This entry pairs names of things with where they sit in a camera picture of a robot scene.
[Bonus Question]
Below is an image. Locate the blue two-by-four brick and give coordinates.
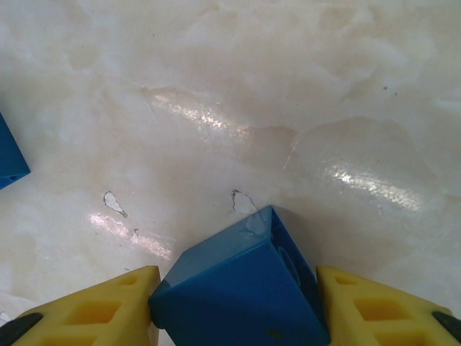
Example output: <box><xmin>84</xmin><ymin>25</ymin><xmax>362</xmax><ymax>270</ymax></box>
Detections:
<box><xmin>0</xmin><ymin>110</ymin><xmax>31</xmax><ymax>192</ymax></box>

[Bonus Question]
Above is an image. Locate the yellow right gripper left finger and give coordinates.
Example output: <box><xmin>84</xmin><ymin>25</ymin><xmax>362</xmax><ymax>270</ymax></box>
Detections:
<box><xmin>0</xmin><ymin>265</ymin><xmax>161</xmax><ymax>346</ymax></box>

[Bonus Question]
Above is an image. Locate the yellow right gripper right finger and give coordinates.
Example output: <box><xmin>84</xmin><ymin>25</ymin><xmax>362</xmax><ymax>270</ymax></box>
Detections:
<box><xmin>315</xmin><ymin>265</ymin><xmax>461</xmax><ymax>346</ymax></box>

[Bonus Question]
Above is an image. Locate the blue two-by-two brick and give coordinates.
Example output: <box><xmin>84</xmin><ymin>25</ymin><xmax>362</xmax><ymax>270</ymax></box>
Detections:
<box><xmin>148</xmin><ymin>204</ymin><xmax>331</xmax><ymax>346</ymax></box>

